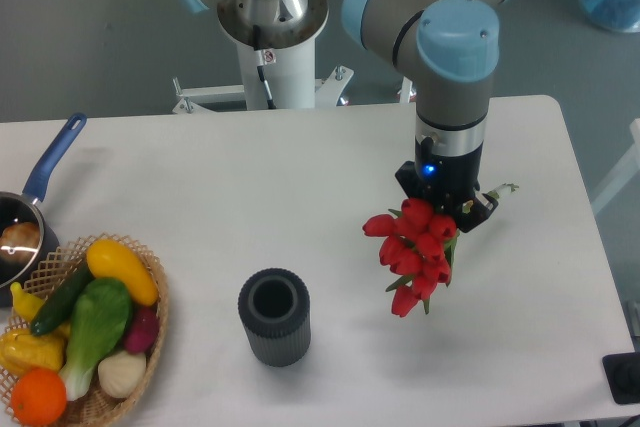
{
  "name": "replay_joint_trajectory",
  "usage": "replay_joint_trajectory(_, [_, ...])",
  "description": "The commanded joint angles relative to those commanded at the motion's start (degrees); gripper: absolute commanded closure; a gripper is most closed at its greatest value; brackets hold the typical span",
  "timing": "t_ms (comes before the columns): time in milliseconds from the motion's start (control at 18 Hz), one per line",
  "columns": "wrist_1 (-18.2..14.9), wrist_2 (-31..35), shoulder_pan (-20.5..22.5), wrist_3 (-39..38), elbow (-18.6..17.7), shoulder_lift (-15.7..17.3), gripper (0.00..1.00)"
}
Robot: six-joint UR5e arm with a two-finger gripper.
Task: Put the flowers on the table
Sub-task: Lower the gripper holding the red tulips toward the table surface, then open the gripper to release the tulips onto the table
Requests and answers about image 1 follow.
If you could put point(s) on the white frame at right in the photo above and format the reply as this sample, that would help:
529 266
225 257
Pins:
619 175

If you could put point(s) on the woven wicker basket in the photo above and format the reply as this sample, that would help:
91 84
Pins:
97 408

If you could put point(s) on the yellow banana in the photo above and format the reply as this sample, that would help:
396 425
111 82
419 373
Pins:
25 304

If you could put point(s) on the white garlic bulb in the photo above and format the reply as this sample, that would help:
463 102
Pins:
120 373

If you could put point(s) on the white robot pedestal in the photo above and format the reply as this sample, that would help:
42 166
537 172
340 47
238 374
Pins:
275 43

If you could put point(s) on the blue handled saucepan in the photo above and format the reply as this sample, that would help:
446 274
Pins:
25 207

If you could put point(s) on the dark grey ribbed vase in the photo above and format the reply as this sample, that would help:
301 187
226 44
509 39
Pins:
274 309

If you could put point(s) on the purple red radish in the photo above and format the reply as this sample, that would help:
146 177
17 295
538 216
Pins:
143 331

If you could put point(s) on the black device on table edge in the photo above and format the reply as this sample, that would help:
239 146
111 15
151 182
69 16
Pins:
622 373

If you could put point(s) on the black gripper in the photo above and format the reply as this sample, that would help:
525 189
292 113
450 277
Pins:
449 183

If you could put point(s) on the yellow squash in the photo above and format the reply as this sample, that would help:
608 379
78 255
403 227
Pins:
107 258

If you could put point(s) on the green bok choy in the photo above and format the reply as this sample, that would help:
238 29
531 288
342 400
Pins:
99 318

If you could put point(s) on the orange fruit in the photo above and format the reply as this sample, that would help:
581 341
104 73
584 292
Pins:
39 398

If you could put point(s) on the green cucumber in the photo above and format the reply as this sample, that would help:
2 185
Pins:
59 306

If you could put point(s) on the brown bread roll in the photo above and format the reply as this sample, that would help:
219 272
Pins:
20 238

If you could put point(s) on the red tulip bouquet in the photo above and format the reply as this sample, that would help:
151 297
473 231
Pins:
418 246

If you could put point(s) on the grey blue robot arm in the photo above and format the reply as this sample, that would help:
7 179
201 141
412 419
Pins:
448 49

